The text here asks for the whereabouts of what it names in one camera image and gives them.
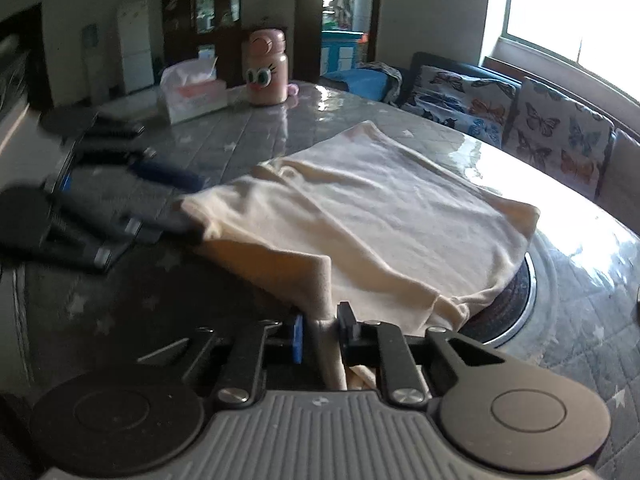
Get cream garment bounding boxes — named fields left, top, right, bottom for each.
left=180, top=120, right=542, bottom=391

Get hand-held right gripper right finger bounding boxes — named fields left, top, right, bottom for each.
left=337, top=302, right=506, bottom=407

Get dark screen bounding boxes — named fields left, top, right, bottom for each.
left=0, top=2, right=53, bottom=111

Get white tissue box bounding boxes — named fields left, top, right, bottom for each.
left=159, top=55, right=228, bottom=125

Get dark blue sofa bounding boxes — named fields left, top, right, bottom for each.
left=320, top=51, right=640, bottom=236

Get pink cartoon bottle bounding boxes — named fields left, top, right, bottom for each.
left=241, top=28, right=290, bottom=107

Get white refrigerator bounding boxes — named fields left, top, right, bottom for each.
left=116, top=1, right=155, bottom=95

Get grey plaid cloth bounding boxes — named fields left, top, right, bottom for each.
left=357, top=61, right=403, bottom=106

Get butterfly print cushion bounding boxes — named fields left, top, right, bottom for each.
left=402, top=65, right=518, bottom=148
left=510, top=77, right=615, bottom=200

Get window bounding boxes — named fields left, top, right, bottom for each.
left=487, top=0, right=640, bottom=103

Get blue cushion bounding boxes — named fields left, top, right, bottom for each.
left=320, top=69, right=388, bottom=103

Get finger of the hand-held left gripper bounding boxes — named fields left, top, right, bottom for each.
left=47, top=192, right=203, bottom=275
left=75, top=114, right=205, bottom=192

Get black round cooktop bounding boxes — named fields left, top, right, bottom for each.
left=457, top=252, right=537, bottom=348

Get dark wooden cabinet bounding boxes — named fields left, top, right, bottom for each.
left=161, top=0, right=323, bottom=86

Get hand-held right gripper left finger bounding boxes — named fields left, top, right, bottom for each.
left=137, top=315, right=304, bottom=407

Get blue plastic cabinet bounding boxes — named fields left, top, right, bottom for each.
left=321, top=30, right=368, bottom=75

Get grey cushion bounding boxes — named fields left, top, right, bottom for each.
left=597, top=129, right=640, bottom=233

